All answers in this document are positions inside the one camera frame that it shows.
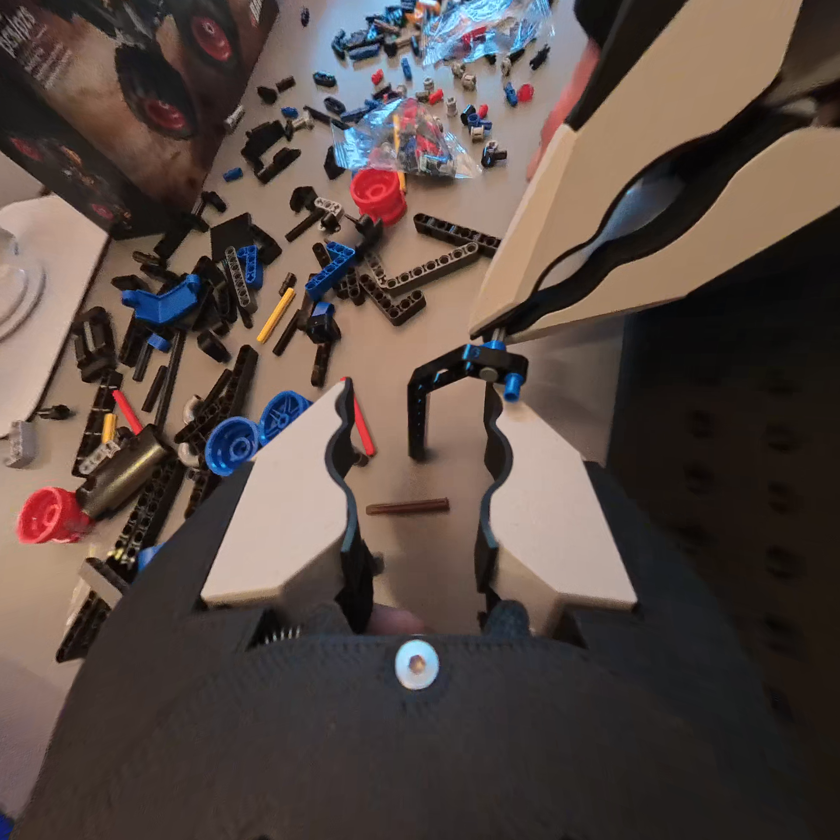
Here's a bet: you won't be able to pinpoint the brown axle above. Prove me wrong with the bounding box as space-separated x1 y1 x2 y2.
366 497 451 517

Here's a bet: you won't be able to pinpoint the light grey block piece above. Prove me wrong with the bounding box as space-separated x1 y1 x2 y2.
3 420 38 469

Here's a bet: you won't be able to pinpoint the black angled beam assembly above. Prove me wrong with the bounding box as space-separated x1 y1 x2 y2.
407 326 530 462

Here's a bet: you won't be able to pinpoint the printed toy truck box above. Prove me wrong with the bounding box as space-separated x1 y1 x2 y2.
0 0 280 240

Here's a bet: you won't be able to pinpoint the blue curved panel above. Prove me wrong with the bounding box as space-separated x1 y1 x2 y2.
121 274 202 326

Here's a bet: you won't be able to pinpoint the blue angled beam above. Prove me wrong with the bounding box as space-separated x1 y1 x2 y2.
305 241 357 294

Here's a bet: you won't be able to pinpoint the grey straight beam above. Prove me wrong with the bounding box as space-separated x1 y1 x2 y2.
224 246 256 312

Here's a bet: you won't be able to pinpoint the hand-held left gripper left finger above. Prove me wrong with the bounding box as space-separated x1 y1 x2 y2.
200 377 376 635

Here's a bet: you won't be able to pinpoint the red wheel hub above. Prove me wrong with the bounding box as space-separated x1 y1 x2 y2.
16 487 91 544
349 169 408 226

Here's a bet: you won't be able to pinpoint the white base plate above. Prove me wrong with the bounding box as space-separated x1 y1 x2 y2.
0 196 111 437

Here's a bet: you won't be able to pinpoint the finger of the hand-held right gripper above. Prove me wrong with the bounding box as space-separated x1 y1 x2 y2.
468 0 807 342
507 123 840 343

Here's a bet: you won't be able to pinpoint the clear plastic bag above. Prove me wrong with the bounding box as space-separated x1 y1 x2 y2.
420 0 557 67

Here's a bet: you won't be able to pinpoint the grey desk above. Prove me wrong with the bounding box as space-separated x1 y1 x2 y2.
0 0 627 808

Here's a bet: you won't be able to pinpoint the black square panel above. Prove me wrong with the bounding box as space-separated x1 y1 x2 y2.
210 213 283 265

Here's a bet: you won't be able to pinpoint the clear bag of small parts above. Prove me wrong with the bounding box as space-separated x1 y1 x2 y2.
330 98 483 179

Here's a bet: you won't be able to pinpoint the long yellow axle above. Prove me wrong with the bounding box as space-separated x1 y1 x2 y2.
256 287 297 344

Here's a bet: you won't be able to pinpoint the black rectangular frame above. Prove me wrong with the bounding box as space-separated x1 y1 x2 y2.
71 307 120 383

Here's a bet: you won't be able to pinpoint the black cylinder motor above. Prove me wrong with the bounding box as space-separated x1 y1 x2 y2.
75 425 175 519

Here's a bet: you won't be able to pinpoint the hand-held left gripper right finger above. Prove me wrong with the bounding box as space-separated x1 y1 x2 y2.
474 386 638 632

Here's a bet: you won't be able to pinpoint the blue wheel hub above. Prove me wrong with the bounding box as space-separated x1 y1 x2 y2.
205 416 265 477
259 392 315 447

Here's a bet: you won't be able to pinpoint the pile of black beam pieces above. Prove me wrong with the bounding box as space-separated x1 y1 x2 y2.
56 75 503 664

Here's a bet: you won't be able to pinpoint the scattered small connector pieces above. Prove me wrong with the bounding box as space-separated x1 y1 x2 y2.
298 0 552 168

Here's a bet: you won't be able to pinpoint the white cross connector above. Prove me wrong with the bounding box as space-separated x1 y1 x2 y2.
80 441 123 475

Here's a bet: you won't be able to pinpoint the person's right hand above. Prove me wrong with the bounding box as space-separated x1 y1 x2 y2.
528 46 601 181

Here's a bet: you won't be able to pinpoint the grey angled beam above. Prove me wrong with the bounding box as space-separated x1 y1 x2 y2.
367 241 480 293

